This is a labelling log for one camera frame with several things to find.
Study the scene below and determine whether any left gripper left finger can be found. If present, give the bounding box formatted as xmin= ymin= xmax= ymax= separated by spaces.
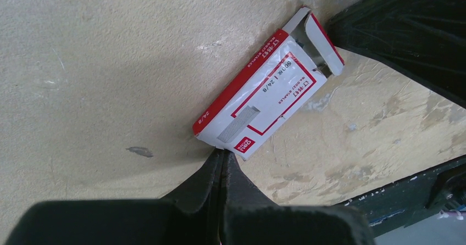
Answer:
xmin=6 ymin=149 xmax=224 ymax=244

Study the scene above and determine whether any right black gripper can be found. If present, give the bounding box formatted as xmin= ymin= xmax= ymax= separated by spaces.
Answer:
xmin=325 ymin=0 xmax=465 ymax=107

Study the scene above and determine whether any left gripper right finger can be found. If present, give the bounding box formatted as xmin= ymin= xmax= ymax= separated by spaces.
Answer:
xmin=220 ymin=151 xmax=375 ymax=244

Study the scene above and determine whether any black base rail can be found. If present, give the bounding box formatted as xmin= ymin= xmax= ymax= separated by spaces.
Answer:
xmin=340 ymin=155 xmax=465 ymax=236

